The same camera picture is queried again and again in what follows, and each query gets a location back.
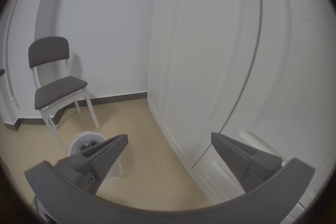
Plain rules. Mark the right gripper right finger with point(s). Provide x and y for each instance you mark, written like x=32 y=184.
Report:
x=236 y=157

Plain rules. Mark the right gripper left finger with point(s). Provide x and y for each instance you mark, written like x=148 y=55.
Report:
x=86 y=165

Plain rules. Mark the black plastic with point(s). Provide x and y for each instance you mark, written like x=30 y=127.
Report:
x=88 y=144

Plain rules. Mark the clear plastic bag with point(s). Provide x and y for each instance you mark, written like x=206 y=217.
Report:
x=115 y=171

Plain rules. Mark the white chair with grey seat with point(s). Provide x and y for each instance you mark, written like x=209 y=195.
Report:
x=60 y=89

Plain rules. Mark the white wardrobe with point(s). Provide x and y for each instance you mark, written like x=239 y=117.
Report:
x=210 y=60

